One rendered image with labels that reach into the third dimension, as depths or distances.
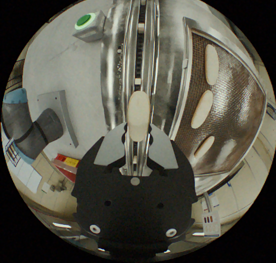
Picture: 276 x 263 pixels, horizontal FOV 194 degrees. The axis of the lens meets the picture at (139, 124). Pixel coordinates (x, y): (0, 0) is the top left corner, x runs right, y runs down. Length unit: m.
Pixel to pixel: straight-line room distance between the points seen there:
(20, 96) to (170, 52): 0.43
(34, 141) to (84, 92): 0.25
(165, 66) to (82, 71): 0.24
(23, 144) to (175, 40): 0.54
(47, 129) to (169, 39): 0.49
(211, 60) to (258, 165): 3.45
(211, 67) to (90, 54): 0.31
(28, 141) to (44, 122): 0.11
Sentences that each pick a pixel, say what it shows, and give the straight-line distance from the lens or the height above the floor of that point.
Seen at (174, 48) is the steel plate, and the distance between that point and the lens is 0.27.
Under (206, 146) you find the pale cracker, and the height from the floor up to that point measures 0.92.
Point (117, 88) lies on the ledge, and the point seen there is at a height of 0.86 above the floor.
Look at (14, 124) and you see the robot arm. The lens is 0.32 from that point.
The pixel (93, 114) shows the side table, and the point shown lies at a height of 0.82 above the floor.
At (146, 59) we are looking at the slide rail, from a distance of 0.21.
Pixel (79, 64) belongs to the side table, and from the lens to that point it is 0.31.
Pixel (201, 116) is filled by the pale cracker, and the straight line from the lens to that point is 0.21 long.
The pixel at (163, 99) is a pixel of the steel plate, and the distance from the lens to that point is 0.24.
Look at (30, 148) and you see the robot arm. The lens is 0.36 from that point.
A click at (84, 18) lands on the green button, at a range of 0.26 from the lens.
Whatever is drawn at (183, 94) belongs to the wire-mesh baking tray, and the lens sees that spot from 0.17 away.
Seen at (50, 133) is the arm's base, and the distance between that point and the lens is 0.39.
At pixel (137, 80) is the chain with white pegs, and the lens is 0.18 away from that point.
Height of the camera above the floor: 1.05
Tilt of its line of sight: 60 degrees down
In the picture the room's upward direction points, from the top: 179 degrees counter-clockwise
